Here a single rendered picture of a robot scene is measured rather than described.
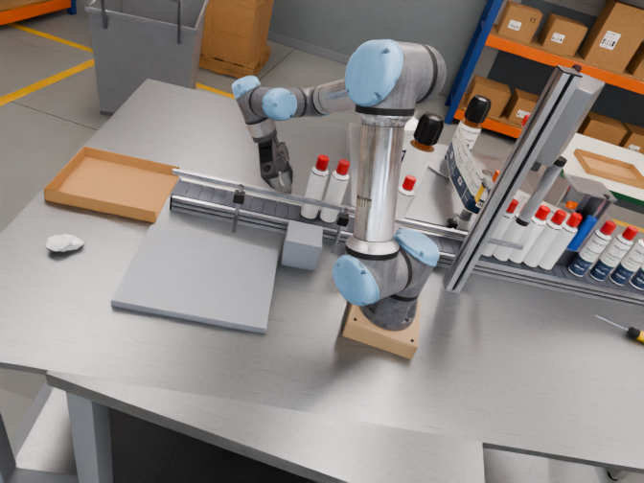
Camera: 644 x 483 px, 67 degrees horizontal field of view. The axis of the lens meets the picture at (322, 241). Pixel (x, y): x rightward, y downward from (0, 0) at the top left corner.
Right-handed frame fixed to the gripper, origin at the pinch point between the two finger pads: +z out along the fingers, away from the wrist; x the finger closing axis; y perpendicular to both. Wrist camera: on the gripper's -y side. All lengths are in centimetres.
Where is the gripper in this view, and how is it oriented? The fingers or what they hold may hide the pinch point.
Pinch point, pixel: (286, 195)
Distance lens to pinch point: 145.9
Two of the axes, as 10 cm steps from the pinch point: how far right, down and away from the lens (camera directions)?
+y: 0.3, -6.1, 7.9
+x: -9.6, 2.1, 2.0
